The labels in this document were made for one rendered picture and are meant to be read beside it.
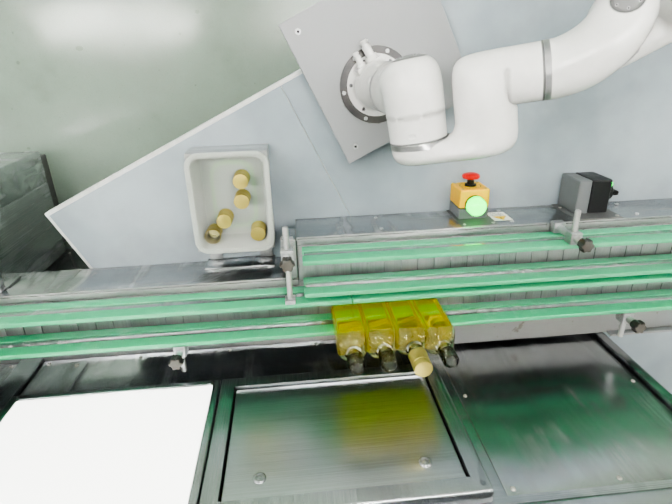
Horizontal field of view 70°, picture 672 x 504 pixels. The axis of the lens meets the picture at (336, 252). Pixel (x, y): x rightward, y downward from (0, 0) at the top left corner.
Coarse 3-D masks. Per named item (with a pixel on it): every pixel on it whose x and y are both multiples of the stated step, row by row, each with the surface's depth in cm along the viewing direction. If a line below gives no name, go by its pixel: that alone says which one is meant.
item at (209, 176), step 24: (192, 168) 101; (216, 168) 107; (240, 168) 107; (264, 168) 101; (192, 192) 101; (216, 192) 109; (264, 192) 109; (192, 216) 103; (216, 216) 111; (240, 216) 112; (264, 216) 112; (240, 240) 110; (264, 240) 110
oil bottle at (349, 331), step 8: (344, 304) 102; (352, 304) 102; (336, 312) 99; (344, 312) 99; (352, 312) 99; (336, 320) 96; (344, 320) 96; (352, 320) 96; (360, 320) 96; (336, 328) 94; (344, 328) 93; (352, 328) 93; (360, 328) 93; (336, 336) 94; (344, 336) 91; (352, 336) 91; (360, 336) 91; (336, 344) 96; (344, 344) 90; (352, 344) 90; (360, 344) 91; (344, 352) 91
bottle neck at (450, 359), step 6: (444, 342) 91; (438, 348) 91; (444, 348) 89; (450, 348) 89; (444, 354) 88; (450, 354) 87; (456, 354) 88; (444, 360) 88; (450, 360) 89; (456, 360) 88; (450, 366) 88
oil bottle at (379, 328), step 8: (360, 304) 102; (368, 304) 102; (376, 304) 101; (384, 304) 102; (360, 312) 101; (368, 312) 99; (376, 312) 98; (384, 312) 98; (368, 320) 96; (376, 320) 96; (384, 320) 96; (368, 328) 93; (376, 328) 93; (384, 328) 93; (392, 328) 93; (368, 336) 92; (376, 336) 91; (384, 336) 91; (392, 336) 91; (368, 344) 93; (376, 344) 91; (392, 344) 91; (368, 352) 93; (376, 352) 91
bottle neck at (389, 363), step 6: (378, 348) 90; (384, 348) 89; (390, 348) 90; (378, 354) 90; (384, 354) 88; (390, 354) 87; (384, 360) 86; (390, 360) 86; (384, 366) 87; (390, 366) 88; (396, 366) 87
